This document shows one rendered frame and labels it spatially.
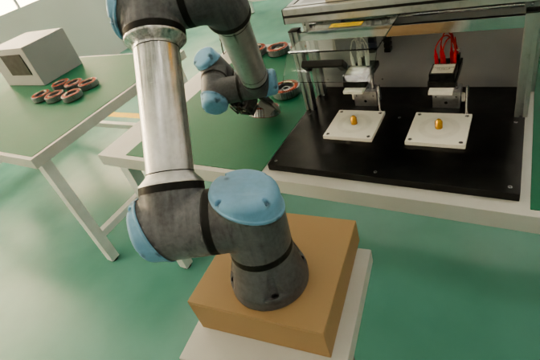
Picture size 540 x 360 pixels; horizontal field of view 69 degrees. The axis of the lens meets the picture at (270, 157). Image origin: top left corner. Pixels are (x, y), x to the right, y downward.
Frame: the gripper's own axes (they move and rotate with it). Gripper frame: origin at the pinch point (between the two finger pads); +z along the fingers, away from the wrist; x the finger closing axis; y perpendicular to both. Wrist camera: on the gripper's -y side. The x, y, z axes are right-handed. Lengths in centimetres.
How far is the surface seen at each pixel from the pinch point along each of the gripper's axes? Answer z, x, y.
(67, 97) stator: -3, -130, 5
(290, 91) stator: 8.4, 1.5, -12.5
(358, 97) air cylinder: 4.3, 31.7, -9.1
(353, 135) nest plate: -2.7, 37.4, 7.4
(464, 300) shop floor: 70, 67, 38
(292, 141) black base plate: -4.5, 19.0, 12.8
